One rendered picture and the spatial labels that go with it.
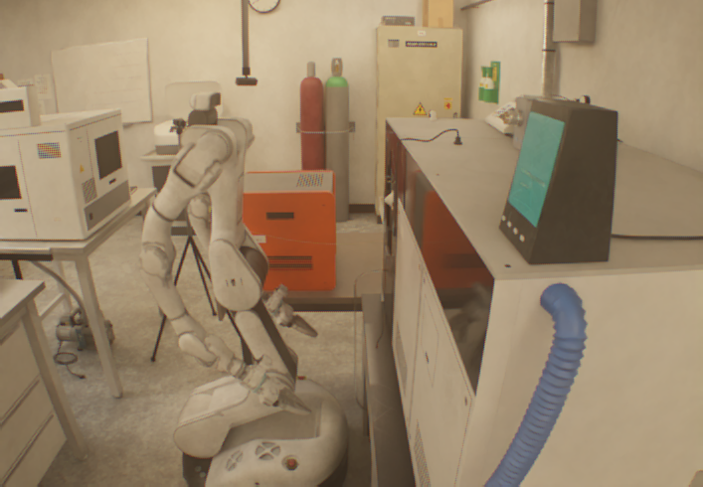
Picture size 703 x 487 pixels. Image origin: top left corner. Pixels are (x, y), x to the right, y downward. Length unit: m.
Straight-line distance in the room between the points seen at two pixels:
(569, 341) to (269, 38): 4.59
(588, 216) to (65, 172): 2.03
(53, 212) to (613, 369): 2.17
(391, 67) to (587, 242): 4.02
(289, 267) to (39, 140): 1.24
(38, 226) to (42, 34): 3.73
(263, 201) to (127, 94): 3.65
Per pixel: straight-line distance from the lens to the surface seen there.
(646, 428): 0.74
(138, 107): 5.28
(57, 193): 2.26
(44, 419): 2.12
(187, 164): 1.18
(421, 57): 4.50
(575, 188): 0.50
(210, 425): 1.82
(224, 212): 1.42
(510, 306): 0.50
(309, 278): 1.95
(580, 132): 0.49
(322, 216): 1.85
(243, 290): 1.45
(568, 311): 0.47
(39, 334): 2.03
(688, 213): 0.83
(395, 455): 1.22
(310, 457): 1.73
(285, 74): 4.85
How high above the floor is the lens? 1.64
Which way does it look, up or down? 20 degrees down
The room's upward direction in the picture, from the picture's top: straight up
